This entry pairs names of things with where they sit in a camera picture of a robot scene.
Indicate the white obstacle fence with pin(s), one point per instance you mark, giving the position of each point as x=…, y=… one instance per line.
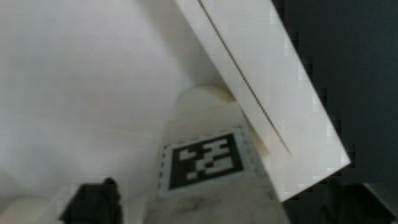
x=306, y=152

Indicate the white leg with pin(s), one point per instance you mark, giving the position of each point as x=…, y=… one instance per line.
x=207, y=166

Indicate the white square table top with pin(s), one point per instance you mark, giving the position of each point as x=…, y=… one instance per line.
x=100, y=59

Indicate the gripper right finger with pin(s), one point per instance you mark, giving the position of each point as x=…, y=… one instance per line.
x=365, y=207

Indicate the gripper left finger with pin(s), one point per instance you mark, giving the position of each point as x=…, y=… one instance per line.
x=95, y=205

